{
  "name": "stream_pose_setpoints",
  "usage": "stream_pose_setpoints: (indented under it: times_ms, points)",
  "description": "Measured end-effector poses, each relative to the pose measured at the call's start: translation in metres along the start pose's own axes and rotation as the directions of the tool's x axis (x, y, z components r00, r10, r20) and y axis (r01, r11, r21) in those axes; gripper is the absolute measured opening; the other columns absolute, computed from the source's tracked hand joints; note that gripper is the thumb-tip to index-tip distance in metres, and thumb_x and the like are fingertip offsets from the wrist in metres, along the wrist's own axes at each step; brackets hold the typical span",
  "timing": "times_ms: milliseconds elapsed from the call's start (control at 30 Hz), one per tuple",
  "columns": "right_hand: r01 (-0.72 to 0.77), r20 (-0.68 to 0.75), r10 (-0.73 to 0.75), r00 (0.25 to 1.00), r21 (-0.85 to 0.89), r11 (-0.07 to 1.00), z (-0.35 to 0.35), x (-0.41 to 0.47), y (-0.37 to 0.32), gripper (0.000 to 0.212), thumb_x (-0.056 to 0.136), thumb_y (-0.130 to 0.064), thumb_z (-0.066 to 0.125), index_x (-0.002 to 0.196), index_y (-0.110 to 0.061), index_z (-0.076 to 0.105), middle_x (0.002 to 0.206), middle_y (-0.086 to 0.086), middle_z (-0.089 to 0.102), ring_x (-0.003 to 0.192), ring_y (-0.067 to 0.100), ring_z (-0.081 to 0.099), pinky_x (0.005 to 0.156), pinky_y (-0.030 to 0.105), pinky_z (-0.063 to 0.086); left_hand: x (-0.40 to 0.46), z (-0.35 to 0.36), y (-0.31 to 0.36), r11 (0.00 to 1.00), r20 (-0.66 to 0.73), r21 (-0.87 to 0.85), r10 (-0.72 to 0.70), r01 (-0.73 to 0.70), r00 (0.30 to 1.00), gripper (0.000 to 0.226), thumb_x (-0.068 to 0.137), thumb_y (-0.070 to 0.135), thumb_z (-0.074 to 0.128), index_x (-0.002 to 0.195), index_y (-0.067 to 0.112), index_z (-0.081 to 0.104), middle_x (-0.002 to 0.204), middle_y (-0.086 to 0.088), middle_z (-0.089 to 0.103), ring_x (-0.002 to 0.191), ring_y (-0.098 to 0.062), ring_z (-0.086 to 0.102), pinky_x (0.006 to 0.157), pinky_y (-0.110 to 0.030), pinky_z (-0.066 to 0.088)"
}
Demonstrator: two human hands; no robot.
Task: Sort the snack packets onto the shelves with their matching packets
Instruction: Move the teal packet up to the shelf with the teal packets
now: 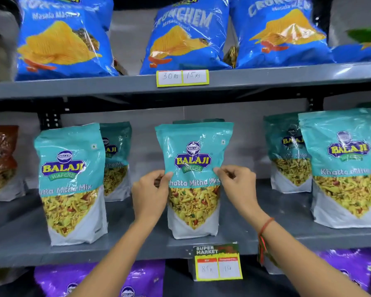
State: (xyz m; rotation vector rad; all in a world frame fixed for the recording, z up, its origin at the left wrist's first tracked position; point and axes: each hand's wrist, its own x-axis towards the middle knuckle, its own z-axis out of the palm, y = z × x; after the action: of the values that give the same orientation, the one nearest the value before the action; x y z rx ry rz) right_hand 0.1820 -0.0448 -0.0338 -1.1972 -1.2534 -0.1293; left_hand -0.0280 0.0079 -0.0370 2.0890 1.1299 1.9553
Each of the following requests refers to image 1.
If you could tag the person's left hand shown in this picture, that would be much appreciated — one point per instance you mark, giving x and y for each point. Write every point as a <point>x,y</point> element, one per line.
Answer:
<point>150,197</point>

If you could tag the person's right hand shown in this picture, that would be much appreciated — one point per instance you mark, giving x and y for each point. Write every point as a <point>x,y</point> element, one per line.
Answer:
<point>241,188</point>

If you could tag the grey metal shelf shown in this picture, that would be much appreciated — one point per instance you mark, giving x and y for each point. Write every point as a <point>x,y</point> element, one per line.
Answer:
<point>266,77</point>

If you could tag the orange snack packet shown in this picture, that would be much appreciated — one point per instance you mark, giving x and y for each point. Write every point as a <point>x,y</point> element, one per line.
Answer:
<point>1,163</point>

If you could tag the blue bags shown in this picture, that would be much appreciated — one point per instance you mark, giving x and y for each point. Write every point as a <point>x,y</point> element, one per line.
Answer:
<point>352,54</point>

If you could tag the person's left forearm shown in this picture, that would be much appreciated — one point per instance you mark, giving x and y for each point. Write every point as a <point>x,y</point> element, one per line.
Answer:
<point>117,259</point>

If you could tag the person's right forearm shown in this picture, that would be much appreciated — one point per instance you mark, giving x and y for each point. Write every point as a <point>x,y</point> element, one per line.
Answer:
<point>306,269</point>

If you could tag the green and red price label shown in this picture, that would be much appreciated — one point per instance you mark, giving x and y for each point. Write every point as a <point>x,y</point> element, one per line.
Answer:
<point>218,269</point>

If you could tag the yellow-edged price label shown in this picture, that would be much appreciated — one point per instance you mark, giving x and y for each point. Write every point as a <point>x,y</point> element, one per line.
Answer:
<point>182,78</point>

